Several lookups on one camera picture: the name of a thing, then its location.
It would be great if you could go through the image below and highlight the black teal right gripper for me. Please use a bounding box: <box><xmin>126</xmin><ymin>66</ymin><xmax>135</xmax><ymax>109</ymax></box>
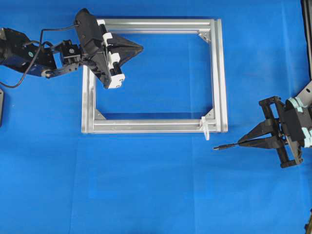
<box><xmin>237</xmin><ymin>96</ymin><xmax>312</xmax><ymax>168</ymax></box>

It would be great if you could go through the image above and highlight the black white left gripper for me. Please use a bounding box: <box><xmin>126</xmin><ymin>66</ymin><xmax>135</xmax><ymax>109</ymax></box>
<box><xmin>75</xmin><ymin>8</ymin><xmax>143</xmax><ymax>89</ymax></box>

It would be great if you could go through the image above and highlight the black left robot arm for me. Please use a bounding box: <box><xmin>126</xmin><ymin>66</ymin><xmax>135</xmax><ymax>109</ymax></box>
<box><xmin>0</xmin><ymin>8</ymin><xmax>143</xmax><ymax>89</ymax></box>

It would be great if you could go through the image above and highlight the white zip tie loop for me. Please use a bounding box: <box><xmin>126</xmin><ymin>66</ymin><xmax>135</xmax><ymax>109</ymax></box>
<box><xmin>199</xmin><ymin>116</ymin><xmax>210</xmax><ymax>141</ymax></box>

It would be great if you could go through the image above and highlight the black plate at left edge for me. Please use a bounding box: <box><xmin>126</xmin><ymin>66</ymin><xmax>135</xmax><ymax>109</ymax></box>
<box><xmin>0</xmin><ymin>89</ymin><xmax>4</xmax><ymax>126</ymax></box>

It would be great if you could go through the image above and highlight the silver aluminium extrusion frame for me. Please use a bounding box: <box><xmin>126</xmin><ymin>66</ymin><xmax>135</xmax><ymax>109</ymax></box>
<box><xmin>80</xmin><ymin>17</ymin><xmax>229</xmax><ymax>134</ymax></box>

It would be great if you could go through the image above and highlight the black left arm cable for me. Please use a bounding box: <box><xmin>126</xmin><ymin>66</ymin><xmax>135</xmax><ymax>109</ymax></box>
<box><xmin>0</xmin><ymin>23</ymin><xmax>80</xmax><ymax>89</ymax></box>

